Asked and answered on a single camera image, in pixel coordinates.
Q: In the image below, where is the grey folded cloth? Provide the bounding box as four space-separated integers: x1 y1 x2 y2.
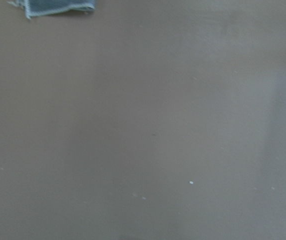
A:
7 0 96 19

